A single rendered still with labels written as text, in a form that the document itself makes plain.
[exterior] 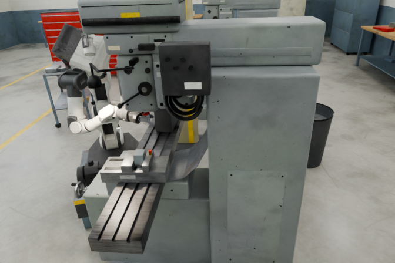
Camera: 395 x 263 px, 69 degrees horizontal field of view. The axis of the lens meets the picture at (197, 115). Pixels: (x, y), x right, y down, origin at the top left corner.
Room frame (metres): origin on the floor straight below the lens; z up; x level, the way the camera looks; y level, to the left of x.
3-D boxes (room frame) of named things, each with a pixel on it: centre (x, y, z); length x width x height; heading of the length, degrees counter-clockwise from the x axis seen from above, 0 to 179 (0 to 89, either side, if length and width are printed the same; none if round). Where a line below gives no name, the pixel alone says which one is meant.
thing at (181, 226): (1.50, 0.32, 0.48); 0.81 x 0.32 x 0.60; 83
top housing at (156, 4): (1.50, 0.28, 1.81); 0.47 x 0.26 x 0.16; 83
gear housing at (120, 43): (1.50, 0.25, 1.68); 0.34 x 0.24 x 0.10; 83
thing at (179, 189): (1.50, 0.30, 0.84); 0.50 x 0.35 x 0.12; 83
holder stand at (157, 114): (1.89, 0.22, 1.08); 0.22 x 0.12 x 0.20; 170
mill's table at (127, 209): (1.48, 0.30, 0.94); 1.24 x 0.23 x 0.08; 173
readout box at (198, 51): (1.13, 0.04, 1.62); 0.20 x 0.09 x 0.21; 83
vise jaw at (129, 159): (1.31, 0.38, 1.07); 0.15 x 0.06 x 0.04; 176
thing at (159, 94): (1.48, 0.10, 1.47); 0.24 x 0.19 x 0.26; 173
